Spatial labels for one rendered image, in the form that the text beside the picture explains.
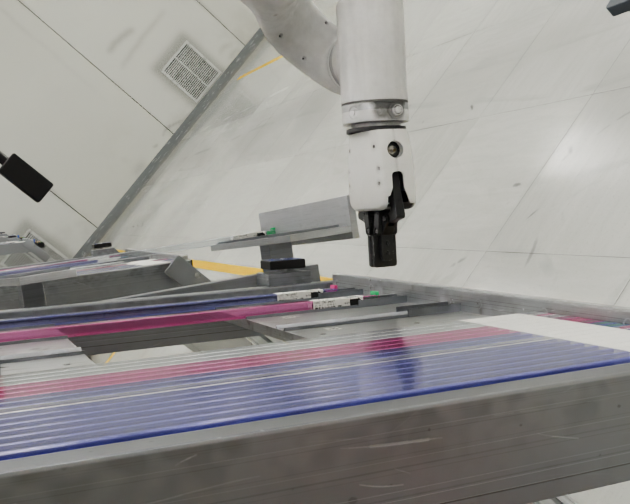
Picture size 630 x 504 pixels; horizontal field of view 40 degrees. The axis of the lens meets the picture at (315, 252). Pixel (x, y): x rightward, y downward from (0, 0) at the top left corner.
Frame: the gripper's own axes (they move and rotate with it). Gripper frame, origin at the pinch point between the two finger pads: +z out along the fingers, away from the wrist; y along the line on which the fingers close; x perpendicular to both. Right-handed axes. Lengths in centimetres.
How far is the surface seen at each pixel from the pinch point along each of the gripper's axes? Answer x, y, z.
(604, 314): 3.6, -43.9, 3.6
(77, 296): 27, 85, 10
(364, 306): 9.0, -12.3, 5.2
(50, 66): -51, 749, -151
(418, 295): 3.6, -14.9, 4.3
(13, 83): -17, 749, -135
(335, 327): 18.1, -24.6, 5.2
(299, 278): 8.3, 8.0, 3.2
